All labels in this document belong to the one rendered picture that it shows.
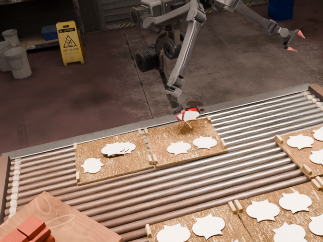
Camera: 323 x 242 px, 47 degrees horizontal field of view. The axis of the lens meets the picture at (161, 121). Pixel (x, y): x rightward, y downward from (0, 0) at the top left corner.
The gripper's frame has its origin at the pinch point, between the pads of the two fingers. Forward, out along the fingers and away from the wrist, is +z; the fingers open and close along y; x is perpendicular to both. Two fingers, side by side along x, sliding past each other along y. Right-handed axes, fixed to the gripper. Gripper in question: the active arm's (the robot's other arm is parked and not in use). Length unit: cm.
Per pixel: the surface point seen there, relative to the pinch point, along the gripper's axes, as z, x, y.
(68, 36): 42, 59, 357
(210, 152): 13.3, -5.9, -24.0
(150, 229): 2, 38, -64
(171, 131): 9.7, 7.0, 3.7
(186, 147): 9.8, 4.4, -14.8
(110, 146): -1.1, 42.9, 1.6
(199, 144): 11.5, -2.8, -15.8
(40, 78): 72, 120, 332
